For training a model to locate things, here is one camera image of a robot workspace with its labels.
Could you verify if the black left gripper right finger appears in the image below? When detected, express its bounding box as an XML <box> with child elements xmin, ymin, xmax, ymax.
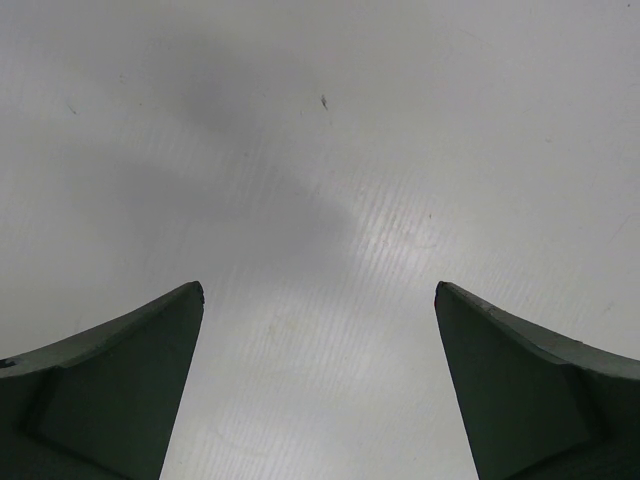
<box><xmin>434</xmin><ymin>282</ymin><xmax>639</xmax><ymax>479</ymax></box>

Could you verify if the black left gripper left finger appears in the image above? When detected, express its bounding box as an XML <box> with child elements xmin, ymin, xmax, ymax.
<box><xmin>1</xmin><ymin>281</ymin><xmax>204</xmax><ymax>479</ymax></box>

